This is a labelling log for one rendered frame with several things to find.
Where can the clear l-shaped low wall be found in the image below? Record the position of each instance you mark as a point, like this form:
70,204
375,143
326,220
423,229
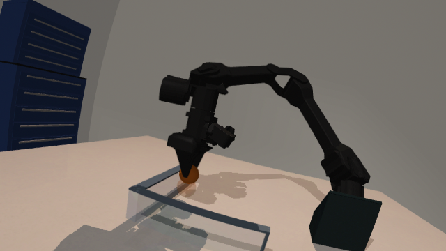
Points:
188,227

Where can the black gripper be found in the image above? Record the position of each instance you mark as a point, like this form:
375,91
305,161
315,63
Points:
190,145

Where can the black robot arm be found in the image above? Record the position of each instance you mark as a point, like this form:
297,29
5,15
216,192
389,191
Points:
345,170

